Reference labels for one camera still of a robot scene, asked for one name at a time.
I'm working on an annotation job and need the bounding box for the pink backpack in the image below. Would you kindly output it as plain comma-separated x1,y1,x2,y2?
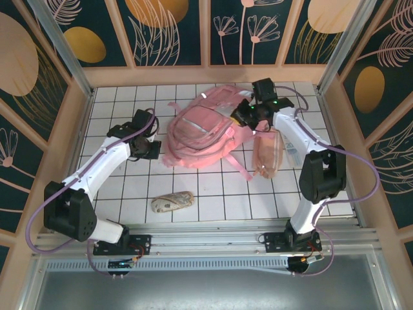
163,84,259,182

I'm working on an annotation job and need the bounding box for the translucent peach pencil pouch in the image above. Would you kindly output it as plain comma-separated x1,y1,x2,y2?
253,127,285,180

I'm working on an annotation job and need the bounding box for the clear ruler package blue print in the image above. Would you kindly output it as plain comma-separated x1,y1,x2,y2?
283,134,306,169

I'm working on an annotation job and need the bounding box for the beige patterned pencil case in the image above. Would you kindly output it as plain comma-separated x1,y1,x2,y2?
150,191,196,214

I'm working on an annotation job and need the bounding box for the small green circuit board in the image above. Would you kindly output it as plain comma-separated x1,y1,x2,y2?
107,258,136,269

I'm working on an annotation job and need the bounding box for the yellow power connector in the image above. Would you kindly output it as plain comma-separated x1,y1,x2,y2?
298,254,324,264

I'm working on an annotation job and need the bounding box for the grey metal sheet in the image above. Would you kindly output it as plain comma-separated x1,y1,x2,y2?
19,253,399,310

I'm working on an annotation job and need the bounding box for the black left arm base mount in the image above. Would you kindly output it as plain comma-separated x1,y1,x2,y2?
92,234,152,256

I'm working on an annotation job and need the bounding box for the aluminium frame post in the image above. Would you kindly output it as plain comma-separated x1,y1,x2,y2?
317,0,377,94
27,0,97,98

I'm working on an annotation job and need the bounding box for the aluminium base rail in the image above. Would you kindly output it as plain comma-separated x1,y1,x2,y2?
32,225,381,258

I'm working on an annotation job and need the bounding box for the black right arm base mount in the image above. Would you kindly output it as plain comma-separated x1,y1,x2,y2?
263,229,323,254

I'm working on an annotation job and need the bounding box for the grey slotted cable duct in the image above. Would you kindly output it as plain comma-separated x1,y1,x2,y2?
46,256,291,276

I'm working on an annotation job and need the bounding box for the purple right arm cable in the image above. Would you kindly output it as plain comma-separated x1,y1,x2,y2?
274,86,381,278

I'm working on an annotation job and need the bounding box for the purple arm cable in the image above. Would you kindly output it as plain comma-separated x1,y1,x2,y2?
26,108,161,278
274,86,381,278

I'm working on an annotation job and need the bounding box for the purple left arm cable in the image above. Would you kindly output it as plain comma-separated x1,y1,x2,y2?
26,108,161,278

